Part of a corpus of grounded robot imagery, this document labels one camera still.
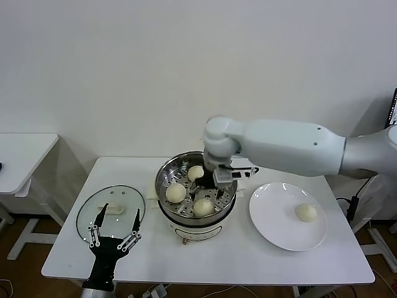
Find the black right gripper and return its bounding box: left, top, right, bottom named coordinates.
left=188, top=173, right=228, bottom=201

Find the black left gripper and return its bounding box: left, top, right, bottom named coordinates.
left=82, top=203, right=143, bottom=292

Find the white steamed baozi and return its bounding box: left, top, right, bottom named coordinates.
left=187, top=166, right=205, bottom=183
left=165, top=183, right=187, bottom=204
left=192, top=198, right=215, bottom=217
left=294, top=203, right=319, bottom=224

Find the round glass pot lid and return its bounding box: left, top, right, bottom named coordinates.
left=75, top=185, right=146, bottom=248

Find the perforated steel steamer basket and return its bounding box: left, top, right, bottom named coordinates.
left=154, top=151, right=238, bottom=220

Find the white electric cooker pot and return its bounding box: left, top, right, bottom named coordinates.
left=145, top=173, right=249, bottom=246

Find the round white plate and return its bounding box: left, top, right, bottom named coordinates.
left=249, top=182, right=328, bottom=251

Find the white side desk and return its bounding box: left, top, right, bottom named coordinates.
left=0, top=133, right=68, bottom=261

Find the white desk with laptop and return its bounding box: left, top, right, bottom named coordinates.
left=353, top=173, right=397, bottom=264

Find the grey open laptop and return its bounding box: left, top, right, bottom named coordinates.
left=384, top=88, right=397, bottom=128

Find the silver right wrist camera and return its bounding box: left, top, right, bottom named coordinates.
left=213, top=166, right=261, bottom=184

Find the black power adapter with cable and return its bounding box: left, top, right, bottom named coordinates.
left=334, top=192, right=360, bottom=222

